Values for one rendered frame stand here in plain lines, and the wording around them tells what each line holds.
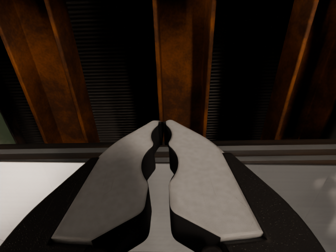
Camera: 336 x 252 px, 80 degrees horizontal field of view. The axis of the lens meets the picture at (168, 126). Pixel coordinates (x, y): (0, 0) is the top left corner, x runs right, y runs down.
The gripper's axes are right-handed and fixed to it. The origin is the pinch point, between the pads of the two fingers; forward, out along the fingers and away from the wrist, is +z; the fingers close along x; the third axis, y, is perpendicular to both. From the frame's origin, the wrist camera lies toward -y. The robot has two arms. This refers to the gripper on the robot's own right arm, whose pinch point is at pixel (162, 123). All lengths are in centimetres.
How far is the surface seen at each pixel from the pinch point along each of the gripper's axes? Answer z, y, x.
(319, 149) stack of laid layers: 8.2, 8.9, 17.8
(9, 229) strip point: 6.5, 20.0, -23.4
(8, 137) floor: 93, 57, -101
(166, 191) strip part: 6.2, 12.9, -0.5
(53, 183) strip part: 6.3, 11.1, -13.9
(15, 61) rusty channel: 19.0, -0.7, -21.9
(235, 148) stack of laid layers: 8.3, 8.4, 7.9
